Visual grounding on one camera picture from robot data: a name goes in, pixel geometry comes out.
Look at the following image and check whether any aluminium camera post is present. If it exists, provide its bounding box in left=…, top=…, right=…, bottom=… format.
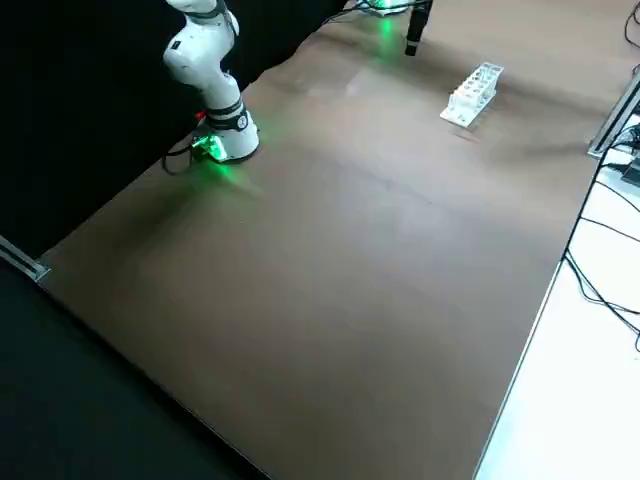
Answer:
left=587, top=69, right=640, bottom=159

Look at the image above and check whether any black arm base cable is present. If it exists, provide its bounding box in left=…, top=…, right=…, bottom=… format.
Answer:
left=323, top=0, right=386, bottom=24
left=163, top=137, right=211, bottom=176

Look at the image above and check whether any aluminium frame post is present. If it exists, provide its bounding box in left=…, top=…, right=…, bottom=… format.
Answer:
left=0, top=237, right=51, bottom=286

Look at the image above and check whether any white test tube rack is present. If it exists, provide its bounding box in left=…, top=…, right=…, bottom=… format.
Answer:
left=439, top=60, right=506, bottom=130

